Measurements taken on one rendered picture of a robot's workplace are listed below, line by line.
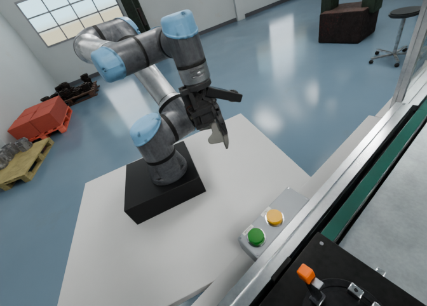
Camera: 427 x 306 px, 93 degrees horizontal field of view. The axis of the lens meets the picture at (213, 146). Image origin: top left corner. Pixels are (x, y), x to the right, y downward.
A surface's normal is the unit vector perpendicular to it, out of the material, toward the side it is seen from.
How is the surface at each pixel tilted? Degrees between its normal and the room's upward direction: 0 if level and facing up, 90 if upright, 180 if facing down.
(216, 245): 0
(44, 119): 90
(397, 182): 0
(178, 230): 0
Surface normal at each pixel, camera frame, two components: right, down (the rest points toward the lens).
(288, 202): -0.27, -0.74
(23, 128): 0.48, 0.46
